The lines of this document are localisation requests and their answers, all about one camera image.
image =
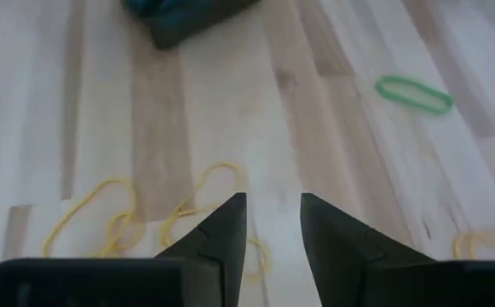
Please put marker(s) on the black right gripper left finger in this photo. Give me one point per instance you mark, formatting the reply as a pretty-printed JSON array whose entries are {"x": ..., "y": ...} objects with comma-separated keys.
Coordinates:
[{"x": 166, "y": 285}]

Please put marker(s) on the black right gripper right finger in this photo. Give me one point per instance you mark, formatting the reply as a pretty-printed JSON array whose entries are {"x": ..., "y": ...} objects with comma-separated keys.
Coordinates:
[{"x": 379, "y": 285}]

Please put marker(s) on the yellow rubber band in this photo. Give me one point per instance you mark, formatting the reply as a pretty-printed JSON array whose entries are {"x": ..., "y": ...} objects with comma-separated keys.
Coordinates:
[
  {"x": 458, "y": 245},
  {"x": 115, "y": 181},
  {"x": 223, "y": 164}
]

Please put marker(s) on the green rubber band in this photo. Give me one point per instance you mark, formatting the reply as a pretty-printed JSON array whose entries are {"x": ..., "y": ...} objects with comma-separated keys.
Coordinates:
[{"x": 379, "y": 88}]

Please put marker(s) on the black slotted plastic bin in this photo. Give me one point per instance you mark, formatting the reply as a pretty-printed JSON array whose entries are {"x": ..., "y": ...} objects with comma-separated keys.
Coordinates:
[{"x": 179, "y": 25}]

